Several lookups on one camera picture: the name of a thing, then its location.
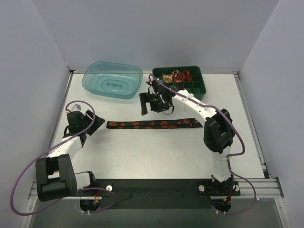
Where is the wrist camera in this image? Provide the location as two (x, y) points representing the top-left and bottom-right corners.
(146, 74), (163, 91)
(70, 104), (81, 112)

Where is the green compartment organizer tray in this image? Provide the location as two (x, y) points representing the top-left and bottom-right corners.
(152, 66), (207, 100)

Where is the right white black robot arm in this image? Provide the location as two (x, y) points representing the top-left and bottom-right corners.
(139, 79), (238, 197)

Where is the orange red rolled tie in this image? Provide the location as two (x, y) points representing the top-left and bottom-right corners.
(181, 70), (191, 82)

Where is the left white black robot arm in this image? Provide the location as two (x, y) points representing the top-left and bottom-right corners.
(35, 110), (105, 202)

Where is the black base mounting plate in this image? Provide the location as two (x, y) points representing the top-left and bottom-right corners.
(76, 178), (241, 210)

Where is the teal transparent plastic tub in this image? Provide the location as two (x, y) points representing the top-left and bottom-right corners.
(82, 62), (143, 99)

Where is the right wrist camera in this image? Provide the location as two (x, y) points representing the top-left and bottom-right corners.
(146, 74), (163, 91)

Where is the beige patterned rolled tie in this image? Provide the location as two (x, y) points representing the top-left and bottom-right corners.
(162, 74), (173, 84)

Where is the black orange floral necktie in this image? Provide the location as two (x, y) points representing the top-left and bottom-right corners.
(106, 118), (203, 130)

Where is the red black rolled tie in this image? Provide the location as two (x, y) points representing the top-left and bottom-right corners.
(171, 70), (182, 83)

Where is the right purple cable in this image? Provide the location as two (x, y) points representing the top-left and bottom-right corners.
(148, 74), (259, 216)

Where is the aluminium extrusion rail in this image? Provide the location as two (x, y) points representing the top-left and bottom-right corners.
(29, 173), (284, 201)

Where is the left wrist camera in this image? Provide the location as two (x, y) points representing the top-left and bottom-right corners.
(70, 104), (81, 112)

